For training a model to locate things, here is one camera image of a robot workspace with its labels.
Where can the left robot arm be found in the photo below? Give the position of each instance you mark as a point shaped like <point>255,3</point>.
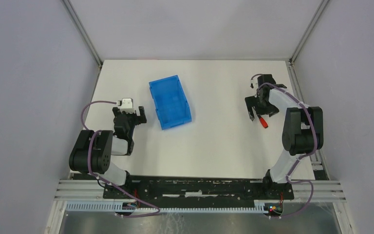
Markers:
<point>92,153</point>

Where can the blue plastic bin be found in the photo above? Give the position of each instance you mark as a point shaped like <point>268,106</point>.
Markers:
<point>171,105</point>

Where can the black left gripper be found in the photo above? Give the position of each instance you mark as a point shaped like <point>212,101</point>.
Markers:
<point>116,111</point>

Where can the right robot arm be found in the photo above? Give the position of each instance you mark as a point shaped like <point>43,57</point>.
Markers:
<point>302,133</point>

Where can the aluminium front rail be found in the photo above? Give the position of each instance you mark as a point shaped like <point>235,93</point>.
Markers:
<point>91,190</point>

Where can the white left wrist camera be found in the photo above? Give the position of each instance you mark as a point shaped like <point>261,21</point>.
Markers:
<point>125,105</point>

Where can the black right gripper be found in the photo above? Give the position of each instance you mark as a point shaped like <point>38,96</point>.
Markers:
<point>252,101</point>

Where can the aluminium frame rail left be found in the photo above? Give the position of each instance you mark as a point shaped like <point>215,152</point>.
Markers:
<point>82,31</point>

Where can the white slotted cable duct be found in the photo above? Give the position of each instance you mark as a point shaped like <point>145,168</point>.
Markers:
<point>98,206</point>

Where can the red handled screwdriver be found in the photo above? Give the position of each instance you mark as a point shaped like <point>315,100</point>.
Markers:
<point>262,121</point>

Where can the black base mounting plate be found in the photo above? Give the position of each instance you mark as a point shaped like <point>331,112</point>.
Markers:
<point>196,192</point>

